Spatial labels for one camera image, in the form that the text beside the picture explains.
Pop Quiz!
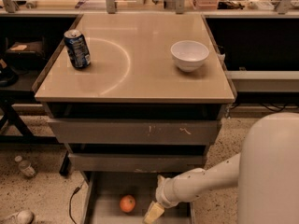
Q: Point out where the white ceramic bowl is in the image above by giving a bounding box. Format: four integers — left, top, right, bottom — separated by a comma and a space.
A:
170, 40, 209, 72

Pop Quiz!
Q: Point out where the grey drawer cabinet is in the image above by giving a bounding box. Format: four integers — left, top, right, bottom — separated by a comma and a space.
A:
32, 12, 237, 224

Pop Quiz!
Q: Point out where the white shoe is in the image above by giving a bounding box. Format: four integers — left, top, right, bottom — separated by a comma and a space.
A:
0, 210, 34, 224

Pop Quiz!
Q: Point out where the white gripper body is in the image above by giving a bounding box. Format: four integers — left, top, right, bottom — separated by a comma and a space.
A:
155, 178, 178, 209

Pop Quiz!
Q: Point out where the blue soda can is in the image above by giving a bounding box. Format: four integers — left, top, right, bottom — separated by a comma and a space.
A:
64, 29, 91, 69

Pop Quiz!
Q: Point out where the black side table frame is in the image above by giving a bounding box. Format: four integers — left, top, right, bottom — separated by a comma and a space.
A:
0, 91, 71, 176

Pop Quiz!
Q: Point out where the black round object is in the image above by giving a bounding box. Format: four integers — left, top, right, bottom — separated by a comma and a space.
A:
0, 59, 19, 87

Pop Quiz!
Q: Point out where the top grey drawer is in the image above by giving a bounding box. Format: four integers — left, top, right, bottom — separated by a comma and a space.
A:
49, 119, 221, 145

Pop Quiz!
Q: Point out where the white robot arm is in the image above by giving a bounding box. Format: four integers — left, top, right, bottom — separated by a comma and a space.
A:
143, 112, 299, 224

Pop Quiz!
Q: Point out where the orange fruit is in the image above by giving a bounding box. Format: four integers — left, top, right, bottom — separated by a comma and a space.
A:
120, 195, 135, 213

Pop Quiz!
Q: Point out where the grey drawer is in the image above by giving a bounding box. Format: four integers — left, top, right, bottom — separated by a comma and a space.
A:
49, 119, 221, 145
68, 153, 206, 173

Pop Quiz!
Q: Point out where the clear plastic bottle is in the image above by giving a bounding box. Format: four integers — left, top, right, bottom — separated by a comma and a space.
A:
15, 155, 36, 178

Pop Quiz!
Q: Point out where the middle grey drawer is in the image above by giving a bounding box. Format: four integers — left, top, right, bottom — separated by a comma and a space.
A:
68, 153, 206, 173

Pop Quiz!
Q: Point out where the open bottom drawer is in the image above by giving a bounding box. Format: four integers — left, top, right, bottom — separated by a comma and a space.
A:
79, 171, 197, 224

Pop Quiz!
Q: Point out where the black cable on floor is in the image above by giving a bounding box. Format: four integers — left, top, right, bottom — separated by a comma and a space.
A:
68, 180, 86, 224

